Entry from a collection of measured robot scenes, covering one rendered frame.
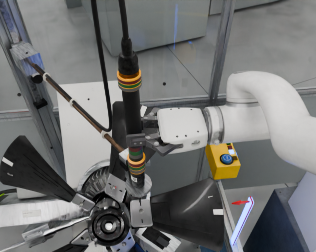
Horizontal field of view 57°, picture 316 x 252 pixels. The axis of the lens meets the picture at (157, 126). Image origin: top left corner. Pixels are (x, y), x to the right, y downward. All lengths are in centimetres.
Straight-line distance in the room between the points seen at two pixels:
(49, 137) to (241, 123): 105
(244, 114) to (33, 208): 75
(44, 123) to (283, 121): 111
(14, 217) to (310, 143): 92
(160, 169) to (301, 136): 154
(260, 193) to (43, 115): 174
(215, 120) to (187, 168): 141
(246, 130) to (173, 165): 135
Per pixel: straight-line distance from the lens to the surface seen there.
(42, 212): 108
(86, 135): 110
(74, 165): 113
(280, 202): 134
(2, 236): 244
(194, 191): 97
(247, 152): 203
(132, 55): 50
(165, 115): 64
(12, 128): 171
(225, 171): 122
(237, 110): 63
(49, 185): 91
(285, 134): 52
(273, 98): 55
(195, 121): 62
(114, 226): 89
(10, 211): 111
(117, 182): 90
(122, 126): 90
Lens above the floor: 201
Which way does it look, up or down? 46 degrees down
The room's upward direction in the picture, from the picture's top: straight up
